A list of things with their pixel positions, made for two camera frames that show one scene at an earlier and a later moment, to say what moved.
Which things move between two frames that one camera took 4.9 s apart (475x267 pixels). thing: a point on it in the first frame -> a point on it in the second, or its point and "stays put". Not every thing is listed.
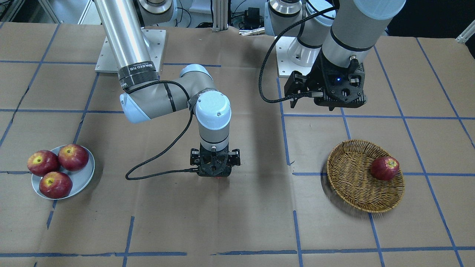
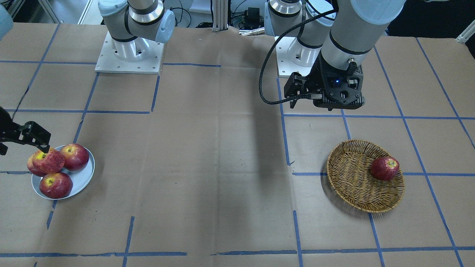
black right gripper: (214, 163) -> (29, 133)
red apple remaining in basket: (385, 168) stays put
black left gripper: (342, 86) stays put
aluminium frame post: (220, 10) stays put
